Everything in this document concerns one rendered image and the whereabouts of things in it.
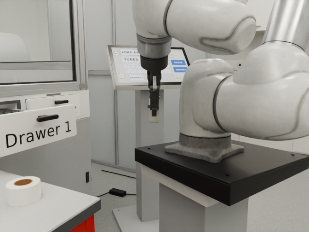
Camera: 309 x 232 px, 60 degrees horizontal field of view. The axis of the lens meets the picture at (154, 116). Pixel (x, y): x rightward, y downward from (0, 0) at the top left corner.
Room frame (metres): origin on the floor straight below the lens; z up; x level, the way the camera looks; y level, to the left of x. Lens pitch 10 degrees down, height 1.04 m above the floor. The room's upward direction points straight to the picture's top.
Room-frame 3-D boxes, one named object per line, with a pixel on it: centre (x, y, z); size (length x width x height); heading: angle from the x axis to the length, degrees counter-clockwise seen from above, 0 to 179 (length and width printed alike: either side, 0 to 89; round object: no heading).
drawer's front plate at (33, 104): (1.21, 0.45, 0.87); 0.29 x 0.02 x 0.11; 152
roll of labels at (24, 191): (0.56, 0.29, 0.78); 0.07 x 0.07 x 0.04
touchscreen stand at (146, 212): (1.69, 0.02, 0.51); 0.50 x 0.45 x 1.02; 21
